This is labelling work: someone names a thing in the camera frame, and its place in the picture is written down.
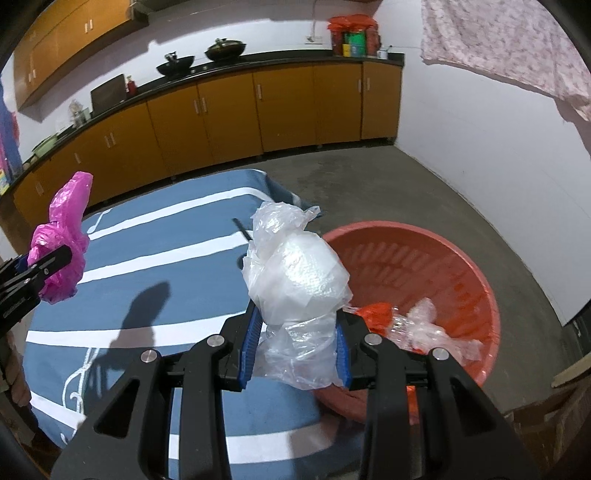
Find dark cutting board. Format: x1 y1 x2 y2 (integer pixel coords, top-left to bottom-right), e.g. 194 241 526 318
90 74 127 114

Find pink plastic bag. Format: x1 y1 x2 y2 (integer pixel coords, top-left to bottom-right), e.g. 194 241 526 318
27 172 93 304

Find blue striped tablecloth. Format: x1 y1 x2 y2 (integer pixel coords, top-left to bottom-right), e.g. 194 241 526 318
23 168 370 480

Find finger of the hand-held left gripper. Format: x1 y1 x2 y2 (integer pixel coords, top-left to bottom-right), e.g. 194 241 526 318
0 255 29 289
25 244 73 283

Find pink floral hanging cloth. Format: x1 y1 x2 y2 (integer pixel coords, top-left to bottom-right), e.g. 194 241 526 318
419 0 591 121

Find clear bubble wrap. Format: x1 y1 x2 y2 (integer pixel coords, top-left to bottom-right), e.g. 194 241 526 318
392 298 483 363

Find wooden base cabinets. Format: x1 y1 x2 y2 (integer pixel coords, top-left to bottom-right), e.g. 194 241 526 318
13 60 403 227

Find red plastic bag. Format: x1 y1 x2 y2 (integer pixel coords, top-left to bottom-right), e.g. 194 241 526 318
355 302 394 335

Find clear plastic bag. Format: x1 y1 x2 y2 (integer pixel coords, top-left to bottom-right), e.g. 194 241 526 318
242 200 352 391

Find red plastic basket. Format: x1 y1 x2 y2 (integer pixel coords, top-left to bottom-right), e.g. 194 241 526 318
314 222 502 423

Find pale green bowl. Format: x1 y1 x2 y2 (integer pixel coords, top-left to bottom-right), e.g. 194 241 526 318
31 134 60 155

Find black lidded wok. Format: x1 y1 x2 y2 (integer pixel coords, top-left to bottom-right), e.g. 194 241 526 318
204 38 247 62

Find wooden wall cabinets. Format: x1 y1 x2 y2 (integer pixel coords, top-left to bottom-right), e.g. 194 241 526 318
13 0 144 109

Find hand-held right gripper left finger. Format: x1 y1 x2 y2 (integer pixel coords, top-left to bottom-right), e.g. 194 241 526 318
51 302 263 480

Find pink hanging towel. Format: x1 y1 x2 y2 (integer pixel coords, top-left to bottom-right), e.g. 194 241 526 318
0 83 21 195

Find red bag over jars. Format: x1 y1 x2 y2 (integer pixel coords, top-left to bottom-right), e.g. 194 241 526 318
328 14 382 57

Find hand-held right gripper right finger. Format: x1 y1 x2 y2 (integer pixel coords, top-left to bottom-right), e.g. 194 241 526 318
336 311 539 480

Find black kitchen countertop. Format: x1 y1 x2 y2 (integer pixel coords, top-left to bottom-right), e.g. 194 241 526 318
11 52 406 190

